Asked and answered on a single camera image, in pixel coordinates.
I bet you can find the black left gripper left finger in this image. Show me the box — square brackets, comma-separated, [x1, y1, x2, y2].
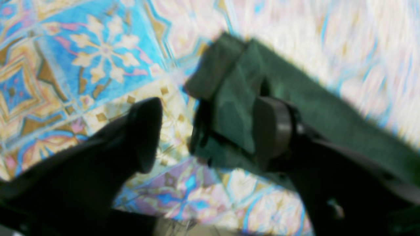
[1, 97, 163, 236]

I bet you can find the dark green long-sleeve shirt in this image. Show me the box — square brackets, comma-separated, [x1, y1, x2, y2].
[184, 32, 420, 194]

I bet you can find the patterned colourful tablecloth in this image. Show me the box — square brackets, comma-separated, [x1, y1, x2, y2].
[0, 0, 419, 236]

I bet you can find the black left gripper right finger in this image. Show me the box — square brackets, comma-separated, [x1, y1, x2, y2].
[253, 97, 419, 236]

